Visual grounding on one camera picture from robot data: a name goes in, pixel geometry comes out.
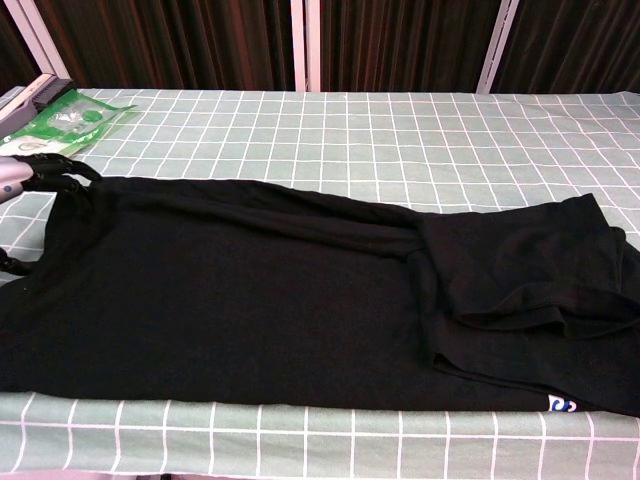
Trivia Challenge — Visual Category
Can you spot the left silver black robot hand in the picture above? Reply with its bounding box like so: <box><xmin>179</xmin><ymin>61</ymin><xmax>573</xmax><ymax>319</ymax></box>
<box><xmin>0</xmin><ymin>154</ymin><xmax>104</xmax><ymax>277</ymax></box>

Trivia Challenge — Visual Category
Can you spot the black T-shirt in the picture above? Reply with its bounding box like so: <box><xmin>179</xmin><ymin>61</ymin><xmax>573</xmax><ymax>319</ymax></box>
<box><xmin>0</xmin><ymin>175</ymin><xmax>640</xmax><ymax>419</ymax></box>

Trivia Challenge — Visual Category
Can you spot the green plastic package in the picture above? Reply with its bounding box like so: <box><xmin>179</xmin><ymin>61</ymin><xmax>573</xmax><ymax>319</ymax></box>
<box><xmin>0</xmin><ymin>89</ymin><xmax>139</xmax><ymax>157</ymax></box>

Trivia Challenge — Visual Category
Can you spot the dark pleated curtain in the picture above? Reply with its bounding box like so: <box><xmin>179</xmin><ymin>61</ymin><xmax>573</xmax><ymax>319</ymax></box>
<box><xmin>318</xmin><ymin>0</ymin><xmax>502</xmax><ymax>94</ymax></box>
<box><xmin>493</xmin><ymin>0</ymin><xmax>640</xmax><ymax>96</ymax></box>
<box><xmin>0</xmin><ymin>0</ymin><xmax>40</xmax><ymax>96</ymax></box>
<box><xmin>34</xmin><ymin>0</ymin><xmax>296</xmax><ymax>92</ymax></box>

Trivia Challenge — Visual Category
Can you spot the green white checkered tablecloth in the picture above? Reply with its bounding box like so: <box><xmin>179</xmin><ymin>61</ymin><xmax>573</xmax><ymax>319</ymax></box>
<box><xmin>0</xmin><ymin>87</ymin><xmax>640</xmax><ymax>476</ymax></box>

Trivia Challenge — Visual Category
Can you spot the white screen frame post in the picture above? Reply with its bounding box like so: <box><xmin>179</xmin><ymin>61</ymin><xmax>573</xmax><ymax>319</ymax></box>
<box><xmin>291</xmin><ymin>0</ymin><xmax>322</xmax><ymax>94</ymax></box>
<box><xmin>474</xmin><ymin>0</ymin><xmax>522</xmax><ymax>96</ymax></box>
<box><xmin>10</xmin><ymin>0</ymin><xmax>72</xmax><ymax>85</ymax></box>

